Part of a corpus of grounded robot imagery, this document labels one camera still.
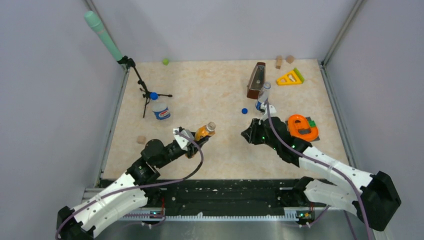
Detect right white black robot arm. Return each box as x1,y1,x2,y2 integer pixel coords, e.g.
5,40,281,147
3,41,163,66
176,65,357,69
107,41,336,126
241,116,402,232

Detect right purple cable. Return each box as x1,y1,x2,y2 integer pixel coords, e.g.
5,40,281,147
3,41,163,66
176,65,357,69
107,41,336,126
264,99,375,240

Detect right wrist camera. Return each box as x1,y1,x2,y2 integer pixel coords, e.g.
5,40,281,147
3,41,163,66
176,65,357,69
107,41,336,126
260,103,277,121

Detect small wooden cube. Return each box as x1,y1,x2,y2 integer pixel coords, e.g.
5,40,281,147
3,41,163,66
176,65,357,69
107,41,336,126
285,55,296,64

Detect small green block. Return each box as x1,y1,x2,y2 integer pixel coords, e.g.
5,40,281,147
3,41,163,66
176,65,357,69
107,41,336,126
162,58,170,66

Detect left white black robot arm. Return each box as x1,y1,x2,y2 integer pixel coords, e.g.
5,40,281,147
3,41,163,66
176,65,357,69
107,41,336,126
54,132,210,240

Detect beige wooden cube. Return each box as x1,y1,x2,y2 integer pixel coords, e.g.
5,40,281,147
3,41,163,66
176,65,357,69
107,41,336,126
136,135,147,145

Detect tall wooden block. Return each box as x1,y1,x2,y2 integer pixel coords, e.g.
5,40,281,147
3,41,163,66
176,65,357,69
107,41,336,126
275,55,283,69

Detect yellow triangle toy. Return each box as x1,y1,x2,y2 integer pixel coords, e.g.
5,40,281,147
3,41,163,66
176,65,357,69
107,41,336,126
276,67,305,86

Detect black microphone tripod stand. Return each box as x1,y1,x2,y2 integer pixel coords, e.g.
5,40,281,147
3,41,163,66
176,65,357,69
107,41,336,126
117,55,152,118

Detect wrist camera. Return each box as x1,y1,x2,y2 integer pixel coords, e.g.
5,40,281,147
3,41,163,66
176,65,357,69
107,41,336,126
260,103,277,121
172,127,195,151

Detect brown metronome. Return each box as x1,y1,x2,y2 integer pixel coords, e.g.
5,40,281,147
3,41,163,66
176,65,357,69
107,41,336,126
246,62,266,99

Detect orange toy tape dispenser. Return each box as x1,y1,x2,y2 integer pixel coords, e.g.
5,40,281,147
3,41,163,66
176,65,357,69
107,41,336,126
286,114,320,142

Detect mint green microphone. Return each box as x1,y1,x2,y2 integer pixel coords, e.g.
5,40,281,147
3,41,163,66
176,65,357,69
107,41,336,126
84,10,124,64

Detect orange juice bottle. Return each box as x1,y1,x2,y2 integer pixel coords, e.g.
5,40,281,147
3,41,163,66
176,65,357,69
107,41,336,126
194,121,216,142

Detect clear crushed plastic bottle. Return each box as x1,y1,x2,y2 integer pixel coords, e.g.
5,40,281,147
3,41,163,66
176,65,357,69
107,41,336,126
255,81,272,111

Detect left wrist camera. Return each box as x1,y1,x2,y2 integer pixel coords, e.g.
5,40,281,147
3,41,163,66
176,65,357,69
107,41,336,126
172,127,195,151

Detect blue labelled white jar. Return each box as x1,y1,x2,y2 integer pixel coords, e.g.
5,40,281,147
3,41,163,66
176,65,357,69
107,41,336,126
151,99,171,120

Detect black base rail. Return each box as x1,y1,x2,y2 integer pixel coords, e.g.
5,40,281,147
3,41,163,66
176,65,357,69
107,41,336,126
99,177,327,221

